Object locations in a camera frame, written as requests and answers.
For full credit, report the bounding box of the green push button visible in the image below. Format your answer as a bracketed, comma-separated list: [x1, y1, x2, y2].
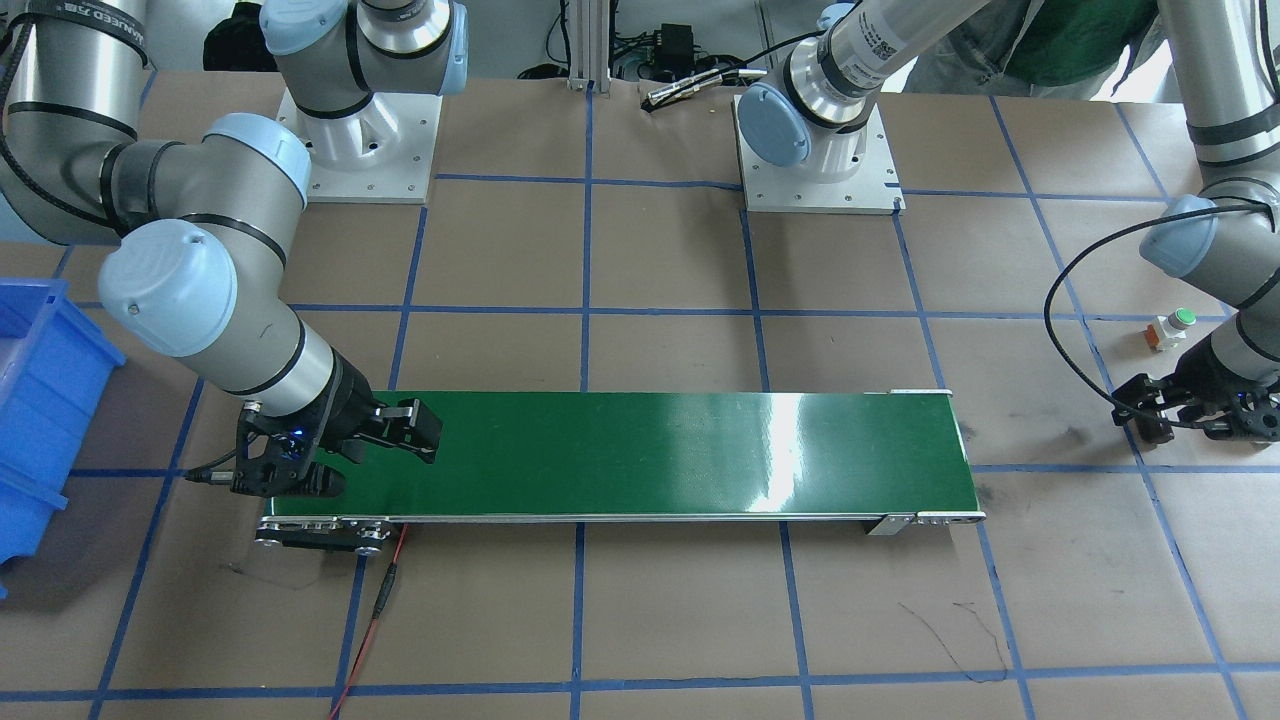
[1143, 307, 1198, 352]

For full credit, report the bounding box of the red black wire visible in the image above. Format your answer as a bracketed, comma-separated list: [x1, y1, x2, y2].
[330, 521, 411, 719]

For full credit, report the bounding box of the aluminium frame post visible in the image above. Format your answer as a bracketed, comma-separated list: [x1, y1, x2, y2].
[564, 1, 613, 96]

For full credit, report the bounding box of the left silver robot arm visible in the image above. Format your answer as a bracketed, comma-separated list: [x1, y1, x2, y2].
[735, 1, 1277, 445]

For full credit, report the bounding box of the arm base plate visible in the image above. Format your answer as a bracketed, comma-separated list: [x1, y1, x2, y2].
[733, 96, 906, 215]
[276, 91, 442, 205]

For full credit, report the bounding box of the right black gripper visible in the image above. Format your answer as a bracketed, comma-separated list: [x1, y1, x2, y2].
[232, 352, 444, 498]

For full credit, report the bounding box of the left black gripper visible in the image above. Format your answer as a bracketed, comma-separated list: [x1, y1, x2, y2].
[1112, 340, 1279, 443]

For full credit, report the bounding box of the blue plastic bin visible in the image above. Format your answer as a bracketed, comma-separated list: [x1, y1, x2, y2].
[1, 277, 125, 562]

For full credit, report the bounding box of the green conveyor belt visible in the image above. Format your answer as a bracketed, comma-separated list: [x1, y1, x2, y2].
[255, 389, 986, 555]

